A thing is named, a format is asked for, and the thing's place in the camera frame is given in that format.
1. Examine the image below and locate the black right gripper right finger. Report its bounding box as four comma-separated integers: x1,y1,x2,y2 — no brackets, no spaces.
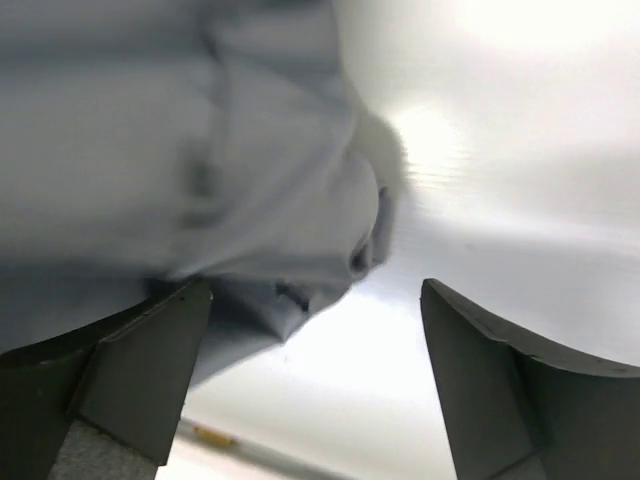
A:
420,279,639,480

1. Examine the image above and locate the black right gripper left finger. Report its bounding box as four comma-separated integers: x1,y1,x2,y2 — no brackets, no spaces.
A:
1,280,212,479

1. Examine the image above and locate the grey pillowcase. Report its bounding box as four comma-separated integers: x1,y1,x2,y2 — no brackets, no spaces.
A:
1,1,395,381

